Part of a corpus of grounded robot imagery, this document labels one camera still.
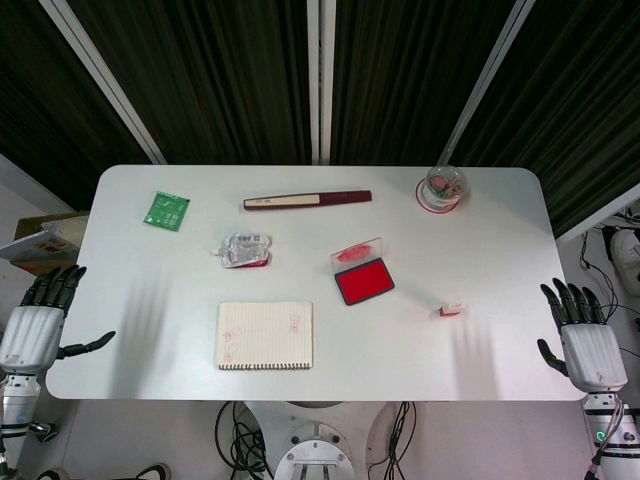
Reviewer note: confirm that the white shoe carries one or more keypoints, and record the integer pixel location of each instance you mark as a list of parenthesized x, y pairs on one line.
[(627, 252)]

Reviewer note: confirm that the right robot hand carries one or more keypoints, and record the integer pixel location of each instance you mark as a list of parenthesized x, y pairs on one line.
[(592, 355)]

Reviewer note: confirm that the cardboard box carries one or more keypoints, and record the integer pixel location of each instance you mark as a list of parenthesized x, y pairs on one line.
[(70, 230)]

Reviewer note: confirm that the green sachet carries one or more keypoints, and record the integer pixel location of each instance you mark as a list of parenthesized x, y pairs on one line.
[(167, 211)]

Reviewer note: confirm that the silver red spout pouch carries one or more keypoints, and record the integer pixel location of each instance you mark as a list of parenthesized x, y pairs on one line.
[(245, 249)]

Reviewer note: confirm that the clear round container red base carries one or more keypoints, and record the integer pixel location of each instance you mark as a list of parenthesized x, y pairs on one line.
[(442, 192)]

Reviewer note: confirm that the spiral lined notebook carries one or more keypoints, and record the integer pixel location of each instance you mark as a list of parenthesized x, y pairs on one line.
[(265, 335)]

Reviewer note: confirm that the white frame post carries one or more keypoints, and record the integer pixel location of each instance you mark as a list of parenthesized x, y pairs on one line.
[(100, 75), (320, 75), (492, 75)]

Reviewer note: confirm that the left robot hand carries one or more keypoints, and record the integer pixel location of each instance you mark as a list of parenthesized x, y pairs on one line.
[(31, 335)]

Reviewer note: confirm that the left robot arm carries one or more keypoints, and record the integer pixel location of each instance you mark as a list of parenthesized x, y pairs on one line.
[(17, 405)]

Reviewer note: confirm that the dark red folded fan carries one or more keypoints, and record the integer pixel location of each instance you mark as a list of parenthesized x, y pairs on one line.
[(310, 199)]

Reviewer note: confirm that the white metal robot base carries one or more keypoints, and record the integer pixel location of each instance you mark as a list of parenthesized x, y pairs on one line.
[(315, 450)]

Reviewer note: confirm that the black curtain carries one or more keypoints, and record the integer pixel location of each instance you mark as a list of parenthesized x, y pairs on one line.
[(225, 75)]

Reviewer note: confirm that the red ink pad clear lid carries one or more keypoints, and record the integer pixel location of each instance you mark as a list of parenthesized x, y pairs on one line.
[(364, 283)]

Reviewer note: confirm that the colourful book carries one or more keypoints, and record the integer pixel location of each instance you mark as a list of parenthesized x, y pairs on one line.
[(32, 245)]

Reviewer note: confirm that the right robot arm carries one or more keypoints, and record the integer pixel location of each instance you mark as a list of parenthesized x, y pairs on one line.
[(612, 430)]

